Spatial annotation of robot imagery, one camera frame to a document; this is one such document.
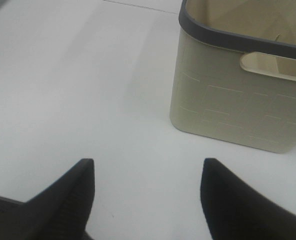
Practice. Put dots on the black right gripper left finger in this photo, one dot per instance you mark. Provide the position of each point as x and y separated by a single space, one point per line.
60 212

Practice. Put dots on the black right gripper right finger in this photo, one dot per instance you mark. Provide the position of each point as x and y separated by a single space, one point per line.
235 211

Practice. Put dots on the beige basket grey rim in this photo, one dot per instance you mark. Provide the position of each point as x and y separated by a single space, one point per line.
235 74

